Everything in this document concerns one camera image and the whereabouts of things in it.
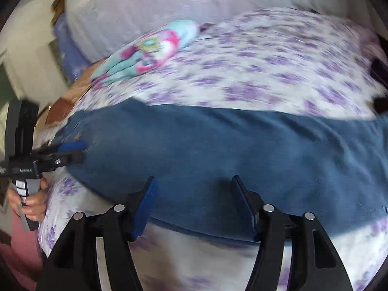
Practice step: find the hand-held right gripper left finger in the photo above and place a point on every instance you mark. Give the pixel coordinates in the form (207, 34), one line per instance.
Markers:
(146, 209)

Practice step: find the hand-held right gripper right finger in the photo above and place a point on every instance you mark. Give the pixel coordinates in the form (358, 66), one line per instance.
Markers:
(245, 209)

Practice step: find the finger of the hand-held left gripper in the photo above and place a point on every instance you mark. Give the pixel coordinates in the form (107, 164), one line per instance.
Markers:
(72, 146)
(72, 157)

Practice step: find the blue denim pants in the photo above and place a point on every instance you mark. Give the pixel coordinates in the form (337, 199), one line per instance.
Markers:
(227, 157)

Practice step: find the person's left forearm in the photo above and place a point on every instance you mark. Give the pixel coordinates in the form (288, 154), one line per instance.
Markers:
(24, 248)

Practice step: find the person's left hand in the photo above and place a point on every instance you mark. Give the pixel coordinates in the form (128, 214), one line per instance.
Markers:
(35, 201)

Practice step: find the brown pillow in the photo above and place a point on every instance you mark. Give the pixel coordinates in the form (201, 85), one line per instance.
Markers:
(72, 97)

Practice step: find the blue patterned cloth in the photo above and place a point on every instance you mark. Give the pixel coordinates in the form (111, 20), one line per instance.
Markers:
(68, 51)

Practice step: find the folded floral blanket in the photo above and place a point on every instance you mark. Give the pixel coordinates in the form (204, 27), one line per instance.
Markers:
(148, 50)

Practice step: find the wooden headboard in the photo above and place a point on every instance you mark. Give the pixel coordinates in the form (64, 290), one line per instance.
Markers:
(58, 6)

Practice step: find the purple floral bed sheet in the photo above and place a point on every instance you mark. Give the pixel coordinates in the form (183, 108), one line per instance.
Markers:
(257, 66)

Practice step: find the white lace cover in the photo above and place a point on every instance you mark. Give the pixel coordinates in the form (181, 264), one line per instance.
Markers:
(166, 3)

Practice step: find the black garment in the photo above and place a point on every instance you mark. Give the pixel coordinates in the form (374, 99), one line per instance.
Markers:
(382, 104)

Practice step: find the small black cloth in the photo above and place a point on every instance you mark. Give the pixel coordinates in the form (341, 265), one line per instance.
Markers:
(380, 70)

